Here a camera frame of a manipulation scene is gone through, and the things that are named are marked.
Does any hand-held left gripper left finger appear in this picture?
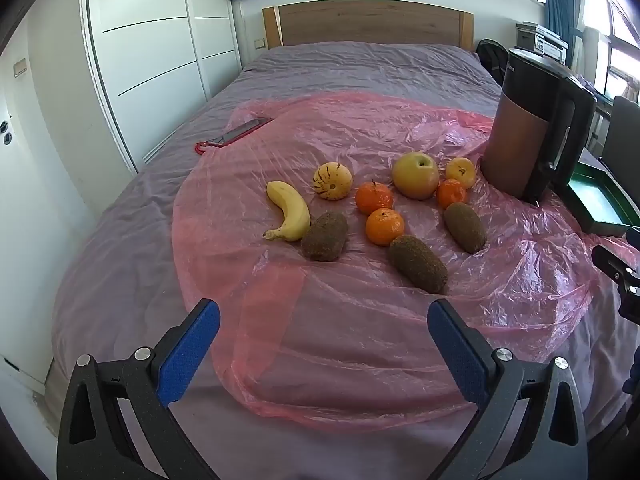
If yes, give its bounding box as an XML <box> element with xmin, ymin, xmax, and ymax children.
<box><xmin>56</xmin><ymin>298</ymin><xmax>221</xmax><ymax>480</ymax></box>

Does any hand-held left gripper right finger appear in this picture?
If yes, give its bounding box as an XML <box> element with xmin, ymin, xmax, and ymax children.
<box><xmin>426</xmin><ymin>298</ymin><xmax>588</xmax><ymax>480</ymax></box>

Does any green tray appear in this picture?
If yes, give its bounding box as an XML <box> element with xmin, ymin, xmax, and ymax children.
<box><xmin>565</xmin><ymin>160</ymin><xmax>640</xmax><ymax>236</ymax></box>

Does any brown kiwi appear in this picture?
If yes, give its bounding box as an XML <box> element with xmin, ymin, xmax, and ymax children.
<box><xmin>443</xmin><ymin>202</ymin><xmax>488</xmax><ymax>254</ymax></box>
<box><xmin>300</xmin><ymin>210</ymin><xmax>349</xmax><ymax>262</ymax></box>
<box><xmin>389</xmin><ymin>234</ymin><xmax>449</xmax><ymax>295</ymax></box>

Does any orange tangerine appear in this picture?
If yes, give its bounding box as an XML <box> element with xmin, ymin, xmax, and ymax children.
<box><xmin>355</xmin><ymin>180</ymin><xmax>395</xmax><ymax>216</ymax></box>
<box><xmin>436</xmin><ymin>178</ymin><xmax>469</xmax><ymax>210</ymax></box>
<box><xmin>365</xmin><ymin>208</ymin><xmax>406</xmax><ymax>247</ymax></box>

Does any yellow citrus fruit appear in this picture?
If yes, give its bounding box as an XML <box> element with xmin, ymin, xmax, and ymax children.
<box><xmin>445</xmin><ymin>157</ymin><xmax>476</xmax><ymax>190</ymax></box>

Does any yellow banana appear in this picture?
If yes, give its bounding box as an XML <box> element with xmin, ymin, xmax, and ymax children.
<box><xmin>263</xmin><ymin>180</ymin><xmax>311</xmax><ymax>242</ymax></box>

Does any yellow-green apple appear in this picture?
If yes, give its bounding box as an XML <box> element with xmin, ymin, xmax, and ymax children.
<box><xmin>391</xmin><ymin>152</ymin><xmax>440</xmax><ymax>200</ymax></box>

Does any striped yellow melon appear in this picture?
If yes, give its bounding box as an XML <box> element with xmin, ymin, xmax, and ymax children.
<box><xmin>312</xmin><ymin>161</ymin><xmax>353</xmax><ymax>201</ymax></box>

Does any dark flat panel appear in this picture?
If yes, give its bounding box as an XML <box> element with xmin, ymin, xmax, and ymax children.
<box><xmin>602</xmin><ymin>95</ymin><xmax>640</xmax><ymax>176</ymax></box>

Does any pink plastic sheet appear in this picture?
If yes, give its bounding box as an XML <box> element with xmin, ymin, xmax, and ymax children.
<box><xmin>171</xmin><ymin>91</ymin><xmax>616</xmax><ymax>431</ymax></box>

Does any black and brown kettle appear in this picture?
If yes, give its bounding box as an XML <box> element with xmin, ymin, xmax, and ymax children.
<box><xmin>482</xmin><ymin>47</ymin><xmax>598</xmax><ymax>206</ymax></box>

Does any window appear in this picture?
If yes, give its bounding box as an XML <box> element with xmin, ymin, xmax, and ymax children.
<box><xmin>575</xmin><ymin>0</ymin><xmax>640</xmax><ymax>106</ymax></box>

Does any grey printer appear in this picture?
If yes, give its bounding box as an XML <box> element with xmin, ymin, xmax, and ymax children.
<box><xmin>516</xmin><ymin>21</ymin><xmax>570</xmax><ymax>65</ymax></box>

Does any white door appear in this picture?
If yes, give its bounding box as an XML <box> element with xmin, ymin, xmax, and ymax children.
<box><xmin>0</xmin><ymin>75</ymin><xmax>68</xmax><ymax>376</ymax></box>

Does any phone in red case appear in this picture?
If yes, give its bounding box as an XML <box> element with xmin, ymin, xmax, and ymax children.
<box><xmin>212</xmin><ymin>117</ymin><xmax>273</xmax><ymax>145</ymax></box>

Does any white wardrobe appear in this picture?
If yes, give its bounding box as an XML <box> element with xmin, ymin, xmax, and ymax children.
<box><xmin>80</xmin><ymin>0</ymin><xmax>246</xmax><ymax>176</ymax></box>

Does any wooden headboard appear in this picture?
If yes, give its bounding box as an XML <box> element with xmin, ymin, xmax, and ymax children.
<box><xmin>262</xmin><ymin>0</ymin><xmax>475</xmax><ymax>52</ymax></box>

